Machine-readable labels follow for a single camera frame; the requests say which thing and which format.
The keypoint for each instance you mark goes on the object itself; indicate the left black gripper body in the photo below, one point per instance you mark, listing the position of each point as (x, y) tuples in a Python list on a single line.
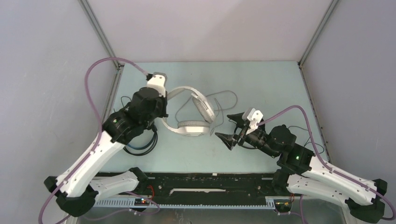
[(161, 110)]

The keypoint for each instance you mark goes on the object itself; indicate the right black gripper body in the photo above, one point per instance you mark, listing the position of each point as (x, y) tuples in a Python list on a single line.
[(243, 135)]

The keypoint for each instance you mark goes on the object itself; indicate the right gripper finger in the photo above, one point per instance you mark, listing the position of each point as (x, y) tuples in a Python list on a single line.
[(230, 140), (239, 119)]

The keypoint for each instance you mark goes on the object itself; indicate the white over-ear headphones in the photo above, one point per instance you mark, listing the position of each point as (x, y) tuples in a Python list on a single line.
[(197, 120)]

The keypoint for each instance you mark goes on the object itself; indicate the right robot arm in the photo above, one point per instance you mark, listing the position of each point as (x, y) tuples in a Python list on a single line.
[(302, 172)]

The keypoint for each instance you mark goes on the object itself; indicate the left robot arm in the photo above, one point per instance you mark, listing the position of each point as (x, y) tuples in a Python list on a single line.
[(76, 190)]

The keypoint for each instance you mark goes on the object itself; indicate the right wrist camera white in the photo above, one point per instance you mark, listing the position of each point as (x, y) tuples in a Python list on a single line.
[(253, 117)]

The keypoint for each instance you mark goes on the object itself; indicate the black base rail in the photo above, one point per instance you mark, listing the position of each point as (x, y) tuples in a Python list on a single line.
[(190, 189)]

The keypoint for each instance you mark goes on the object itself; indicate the right aluminium frame post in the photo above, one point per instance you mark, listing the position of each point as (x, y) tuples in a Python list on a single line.
[(303, 61)]

